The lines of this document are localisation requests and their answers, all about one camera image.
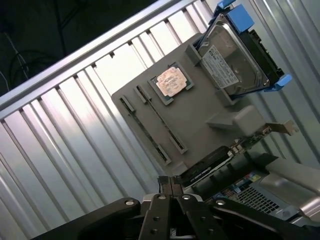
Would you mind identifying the black cable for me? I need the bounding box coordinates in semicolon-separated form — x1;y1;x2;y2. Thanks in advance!
7;48;60;87

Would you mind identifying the grey motherboard mock-up plate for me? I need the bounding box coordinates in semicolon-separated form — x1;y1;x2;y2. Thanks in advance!
110;31;266;177

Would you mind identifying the grey PC case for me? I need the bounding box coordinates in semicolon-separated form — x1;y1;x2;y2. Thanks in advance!
184;152;320;227

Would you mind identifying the silver hard disk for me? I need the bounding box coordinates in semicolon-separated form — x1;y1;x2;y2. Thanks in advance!
197;13;271;97

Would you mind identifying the blue disk carrier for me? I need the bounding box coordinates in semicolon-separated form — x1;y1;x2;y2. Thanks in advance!
196;0;293;99

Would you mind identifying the CPU chip with metal lid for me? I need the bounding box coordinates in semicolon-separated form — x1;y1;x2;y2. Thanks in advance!
155;68;188;97

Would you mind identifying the black graphics card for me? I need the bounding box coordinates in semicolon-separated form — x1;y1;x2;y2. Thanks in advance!
179;119;300;190

